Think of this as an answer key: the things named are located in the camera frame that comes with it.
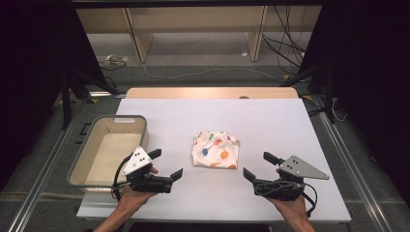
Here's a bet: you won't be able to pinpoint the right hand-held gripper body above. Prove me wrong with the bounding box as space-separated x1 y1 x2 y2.
251 155 331 202

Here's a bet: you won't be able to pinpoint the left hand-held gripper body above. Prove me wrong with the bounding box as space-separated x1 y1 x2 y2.
121 145 173 194

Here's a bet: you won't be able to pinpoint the person's left hand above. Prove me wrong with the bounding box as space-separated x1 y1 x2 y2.
117 165 160 212

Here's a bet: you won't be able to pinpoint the person's right hand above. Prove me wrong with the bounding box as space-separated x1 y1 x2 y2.
265 194 311 223

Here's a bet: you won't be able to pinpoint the beige basket with grey rim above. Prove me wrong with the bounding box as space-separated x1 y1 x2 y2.
67 114 150 194

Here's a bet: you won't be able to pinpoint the white pants with coloured dots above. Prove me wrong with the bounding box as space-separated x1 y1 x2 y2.
190 130 241 170

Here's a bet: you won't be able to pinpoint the black tripod stand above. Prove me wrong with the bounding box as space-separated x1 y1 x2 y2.
59 69 120 130
281 61 337 125

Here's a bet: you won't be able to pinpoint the light wooden table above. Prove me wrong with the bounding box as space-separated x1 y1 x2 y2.
125 86 300 101

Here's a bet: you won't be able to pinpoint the dark curtain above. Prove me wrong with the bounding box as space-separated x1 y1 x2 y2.
299 0 410 207
0 0 107 191

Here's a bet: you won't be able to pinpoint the beige wooden desk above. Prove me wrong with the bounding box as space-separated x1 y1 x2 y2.
75 6 323 64

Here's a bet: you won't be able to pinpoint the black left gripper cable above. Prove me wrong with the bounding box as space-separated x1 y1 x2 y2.
110 154 133 202

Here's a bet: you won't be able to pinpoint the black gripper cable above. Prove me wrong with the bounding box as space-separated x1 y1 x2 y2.
110 154 133 202
254 180 319 218

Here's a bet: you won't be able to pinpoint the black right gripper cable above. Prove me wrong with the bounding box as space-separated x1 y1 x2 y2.
254 180 319 218

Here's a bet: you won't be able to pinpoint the aluminium floor rail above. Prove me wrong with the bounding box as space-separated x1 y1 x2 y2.
6 96 88 232
313 96 395 232

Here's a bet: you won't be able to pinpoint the coiled pale cable bundle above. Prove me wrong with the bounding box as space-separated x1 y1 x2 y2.
98 54 130 72

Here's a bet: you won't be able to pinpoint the black hanging cables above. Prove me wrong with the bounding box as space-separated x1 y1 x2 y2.
261 5 308 75

